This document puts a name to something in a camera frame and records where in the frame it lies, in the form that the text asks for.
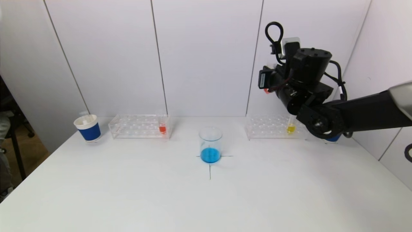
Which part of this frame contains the person in grey trousers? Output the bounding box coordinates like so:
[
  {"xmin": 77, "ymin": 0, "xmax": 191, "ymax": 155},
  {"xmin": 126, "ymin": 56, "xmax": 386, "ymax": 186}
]
[{"xmin": 0, "ymin": 111, "xmax": 13, "ymax": 194}]

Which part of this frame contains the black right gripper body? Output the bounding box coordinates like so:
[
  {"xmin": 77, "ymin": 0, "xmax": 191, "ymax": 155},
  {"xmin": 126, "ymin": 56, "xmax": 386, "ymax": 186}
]
[{"xmin": 257, "ymin": 65, "xmax": 299, "ymax": 115}]

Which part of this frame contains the test tube with yellow pigment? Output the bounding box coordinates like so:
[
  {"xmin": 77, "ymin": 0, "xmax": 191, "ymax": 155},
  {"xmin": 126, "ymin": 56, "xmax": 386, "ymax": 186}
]
[{"xmin": 286, "ymin": 115, "xmax": 297, "ymax": 135}]

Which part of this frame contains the white black sneaker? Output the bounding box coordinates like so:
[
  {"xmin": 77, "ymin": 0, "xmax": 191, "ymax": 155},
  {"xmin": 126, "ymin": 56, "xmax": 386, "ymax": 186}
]
[{"xmin": 0, "ymin": 188, "xmax": 13, "ymax": 203}]

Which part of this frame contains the clear acrylic test tube rack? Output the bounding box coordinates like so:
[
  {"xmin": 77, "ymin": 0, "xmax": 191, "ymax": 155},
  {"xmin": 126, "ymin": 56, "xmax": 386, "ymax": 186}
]
[
  {"xmin": 245, "ymin": 114, "xmax": 310, "ymax": 140},
  {"xmin": 108, "ymin": 114, "xmax": 172, "ymax": 140}
]

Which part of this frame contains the clear glass beaker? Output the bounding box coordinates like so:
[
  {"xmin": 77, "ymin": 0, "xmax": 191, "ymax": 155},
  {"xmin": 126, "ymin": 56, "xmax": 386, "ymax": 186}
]
[{"xmin": 199, "ymin": 127, "xmax": 223, "ymax": 164}]

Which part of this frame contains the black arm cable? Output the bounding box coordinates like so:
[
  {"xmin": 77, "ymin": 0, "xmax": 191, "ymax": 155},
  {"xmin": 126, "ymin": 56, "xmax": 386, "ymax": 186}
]
[{"xmin": 265, "ymin": 22, "xmax": 349, "ymax": 101}]

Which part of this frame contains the test tube with red pigment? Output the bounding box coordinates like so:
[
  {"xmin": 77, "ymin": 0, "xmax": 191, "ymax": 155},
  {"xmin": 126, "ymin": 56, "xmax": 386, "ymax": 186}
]
[
  {"xmin": 157, "ymin": 113, "xmax": 168, "ymax": 135},
  {"xmin": 263, "ymin": 63, "xmax": 279, "ymax": 95}
]

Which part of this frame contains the black metal stand leg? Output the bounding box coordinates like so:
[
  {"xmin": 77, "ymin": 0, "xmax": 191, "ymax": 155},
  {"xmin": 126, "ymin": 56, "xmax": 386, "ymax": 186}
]
[{"xmin": 6, "ymin": 108, "xmax": 29, "ymax": 181}]

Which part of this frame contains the blue white paper cup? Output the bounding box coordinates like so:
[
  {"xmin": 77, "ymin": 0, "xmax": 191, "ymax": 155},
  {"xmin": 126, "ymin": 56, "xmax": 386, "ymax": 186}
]
[
  {"xmin": 324, "ymin": 133, "xmax": 343, "ymax": 144},
  {"xmin": 73, "ymin": 114, "xmax": 102, "ymax": 142}
]

